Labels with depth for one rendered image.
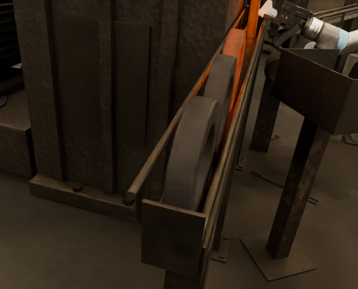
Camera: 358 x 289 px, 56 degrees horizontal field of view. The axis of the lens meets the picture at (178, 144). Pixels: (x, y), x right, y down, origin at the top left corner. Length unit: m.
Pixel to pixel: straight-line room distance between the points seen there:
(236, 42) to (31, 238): 0.99
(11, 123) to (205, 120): 1.26
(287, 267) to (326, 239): 0.26
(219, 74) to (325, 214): 1.17
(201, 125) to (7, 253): 1.04
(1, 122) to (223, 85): 1.20
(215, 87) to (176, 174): 0.20
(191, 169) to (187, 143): 0.03
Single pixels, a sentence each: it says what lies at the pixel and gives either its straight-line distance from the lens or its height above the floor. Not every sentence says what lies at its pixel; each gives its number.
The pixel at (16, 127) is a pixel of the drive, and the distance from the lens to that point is 1.53.
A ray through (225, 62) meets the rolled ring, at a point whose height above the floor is 0.77.
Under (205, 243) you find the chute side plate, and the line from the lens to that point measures 0.42.
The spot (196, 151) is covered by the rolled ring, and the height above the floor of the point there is 0.73.
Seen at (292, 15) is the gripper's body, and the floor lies 0.77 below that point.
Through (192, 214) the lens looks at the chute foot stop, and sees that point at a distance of 0.37.
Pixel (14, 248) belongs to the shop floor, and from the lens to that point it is 1.32.
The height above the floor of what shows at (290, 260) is 0.01.
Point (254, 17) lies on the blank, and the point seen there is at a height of 0.75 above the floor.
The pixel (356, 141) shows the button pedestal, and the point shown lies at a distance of 2.38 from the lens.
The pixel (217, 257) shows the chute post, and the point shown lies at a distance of 1.25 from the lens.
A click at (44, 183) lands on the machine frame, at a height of 0.07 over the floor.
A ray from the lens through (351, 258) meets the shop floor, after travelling 1.46.
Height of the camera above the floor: 0.91
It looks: 29 degrees down
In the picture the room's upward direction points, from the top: 6 degrees clockwise
